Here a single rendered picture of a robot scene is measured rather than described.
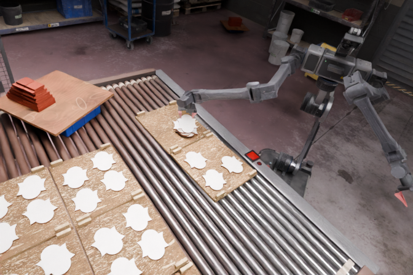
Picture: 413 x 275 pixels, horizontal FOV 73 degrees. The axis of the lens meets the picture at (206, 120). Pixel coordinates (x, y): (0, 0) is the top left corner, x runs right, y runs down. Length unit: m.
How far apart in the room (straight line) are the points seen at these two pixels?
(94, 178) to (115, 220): 0.28
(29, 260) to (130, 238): 0.40
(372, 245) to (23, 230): 2.69
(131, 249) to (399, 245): 2.52
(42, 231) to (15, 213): 0.17
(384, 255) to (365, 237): 0.18
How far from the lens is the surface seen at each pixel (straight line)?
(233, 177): 1.69
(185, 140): 1.83
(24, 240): 1.51
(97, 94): 2.03
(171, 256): 1.38
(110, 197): 1.54
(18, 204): 1.63
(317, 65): 1.99
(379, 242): 3.18
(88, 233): 1.45
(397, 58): 5.99
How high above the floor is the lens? 2.19
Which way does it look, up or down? 38 degrees down
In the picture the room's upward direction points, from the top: 11 degrees clockwise
